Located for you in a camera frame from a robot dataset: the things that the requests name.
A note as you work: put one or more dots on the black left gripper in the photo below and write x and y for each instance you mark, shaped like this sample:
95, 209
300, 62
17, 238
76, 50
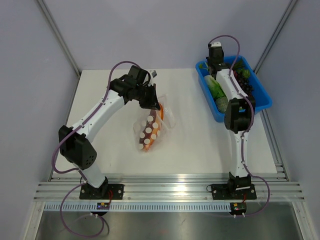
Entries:
152, 103

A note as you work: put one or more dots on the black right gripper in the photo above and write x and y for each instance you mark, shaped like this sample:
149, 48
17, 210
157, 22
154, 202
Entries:
208, 60

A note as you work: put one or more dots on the orange purple papaya slice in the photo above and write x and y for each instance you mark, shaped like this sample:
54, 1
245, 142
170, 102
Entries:
150, 128

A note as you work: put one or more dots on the clear dotted zip top bag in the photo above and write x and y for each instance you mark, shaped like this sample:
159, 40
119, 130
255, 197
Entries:
169, 123

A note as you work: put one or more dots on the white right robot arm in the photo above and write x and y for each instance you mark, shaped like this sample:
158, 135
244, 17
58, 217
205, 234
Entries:
238, 119

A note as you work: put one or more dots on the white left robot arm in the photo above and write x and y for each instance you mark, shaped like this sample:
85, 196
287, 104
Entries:
75, 142

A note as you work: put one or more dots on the dark green herb sprig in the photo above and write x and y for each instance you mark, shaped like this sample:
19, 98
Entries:
239, 64

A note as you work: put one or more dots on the green lettuce leaf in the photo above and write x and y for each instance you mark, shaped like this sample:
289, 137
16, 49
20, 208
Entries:
214, 87

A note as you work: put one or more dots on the dark purple grape bunch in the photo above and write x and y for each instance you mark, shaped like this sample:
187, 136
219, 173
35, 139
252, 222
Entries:
242, 77

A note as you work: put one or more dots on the green netted melon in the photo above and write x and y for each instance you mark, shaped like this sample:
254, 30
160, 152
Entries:
222, 104

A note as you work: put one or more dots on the blue plastic bin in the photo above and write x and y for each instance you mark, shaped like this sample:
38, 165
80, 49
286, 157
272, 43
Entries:
262, 98

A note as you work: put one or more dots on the left controller board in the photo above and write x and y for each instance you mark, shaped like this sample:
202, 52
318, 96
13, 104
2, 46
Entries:
103, 206

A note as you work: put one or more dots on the controller board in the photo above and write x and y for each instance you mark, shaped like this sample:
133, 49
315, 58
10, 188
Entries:
103, 206
238, 208

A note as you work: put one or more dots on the right controller board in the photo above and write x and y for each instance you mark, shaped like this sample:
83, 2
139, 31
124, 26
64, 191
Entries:
238, 208

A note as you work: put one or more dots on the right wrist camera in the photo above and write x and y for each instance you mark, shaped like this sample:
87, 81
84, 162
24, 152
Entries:
216, 44

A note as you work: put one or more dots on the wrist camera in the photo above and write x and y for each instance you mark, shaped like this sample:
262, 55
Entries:
153, 73
216, 44

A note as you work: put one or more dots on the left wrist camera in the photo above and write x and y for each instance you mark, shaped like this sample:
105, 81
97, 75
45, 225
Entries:
153, 73

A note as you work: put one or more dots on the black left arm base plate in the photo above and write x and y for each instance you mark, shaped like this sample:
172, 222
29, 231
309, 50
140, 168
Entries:
111, 191

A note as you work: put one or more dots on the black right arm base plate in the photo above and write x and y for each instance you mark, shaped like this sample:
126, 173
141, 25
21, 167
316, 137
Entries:
222, 192

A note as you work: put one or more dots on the aluminium rail frame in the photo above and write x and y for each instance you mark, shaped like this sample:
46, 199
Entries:
171, 187

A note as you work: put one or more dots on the white slotted cable duct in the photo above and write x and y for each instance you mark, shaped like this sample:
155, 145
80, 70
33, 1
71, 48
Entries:
211, 207

